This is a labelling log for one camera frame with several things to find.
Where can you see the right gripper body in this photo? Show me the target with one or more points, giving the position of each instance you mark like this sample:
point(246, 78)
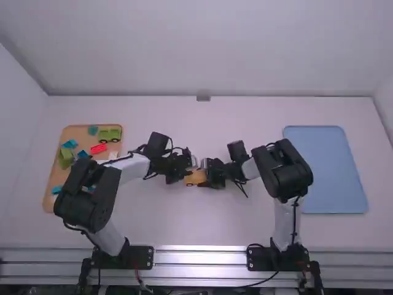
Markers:
point(215, 173)

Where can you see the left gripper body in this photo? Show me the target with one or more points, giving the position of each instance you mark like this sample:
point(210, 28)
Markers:
point(178, 166)

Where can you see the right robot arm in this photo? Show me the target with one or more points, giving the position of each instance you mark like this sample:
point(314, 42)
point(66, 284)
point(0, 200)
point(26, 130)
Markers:
point(285, 172)

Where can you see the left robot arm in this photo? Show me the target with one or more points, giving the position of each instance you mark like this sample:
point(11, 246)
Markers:
point(101, 196)

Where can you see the white toy brick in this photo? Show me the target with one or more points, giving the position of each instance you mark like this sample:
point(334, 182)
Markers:
point(114, 155)

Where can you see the green toy car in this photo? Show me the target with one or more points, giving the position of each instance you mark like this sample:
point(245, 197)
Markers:
point(109, 135)

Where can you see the red toy brick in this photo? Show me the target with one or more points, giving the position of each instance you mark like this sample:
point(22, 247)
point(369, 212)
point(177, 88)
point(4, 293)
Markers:
point(99, 149)

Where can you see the silver rails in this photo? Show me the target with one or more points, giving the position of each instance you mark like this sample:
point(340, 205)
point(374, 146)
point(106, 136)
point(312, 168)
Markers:
point(199, 261)

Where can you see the green toy brick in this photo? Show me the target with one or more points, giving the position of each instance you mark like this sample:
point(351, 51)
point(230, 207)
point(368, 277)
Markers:
point(66, 158)

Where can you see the blue mat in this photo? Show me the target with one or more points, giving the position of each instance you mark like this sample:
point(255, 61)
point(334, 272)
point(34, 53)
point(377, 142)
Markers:
point(328, 172)

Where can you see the tan tray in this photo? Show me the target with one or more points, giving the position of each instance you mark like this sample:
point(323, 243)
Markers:
point(55, 175)

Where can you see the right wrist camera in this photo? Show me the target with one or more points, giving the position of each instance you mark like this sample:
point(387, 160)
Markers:
point(204, 163)

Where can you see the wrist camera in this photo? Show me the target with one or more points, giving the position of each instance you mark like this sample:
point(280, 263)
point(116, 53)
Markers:
point(204, 163)
point(193, 161)

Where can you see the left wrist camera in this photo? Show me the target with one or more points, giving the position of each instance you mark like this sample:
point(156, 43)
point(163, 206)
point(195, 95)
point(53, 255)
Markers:
point(193, 161)

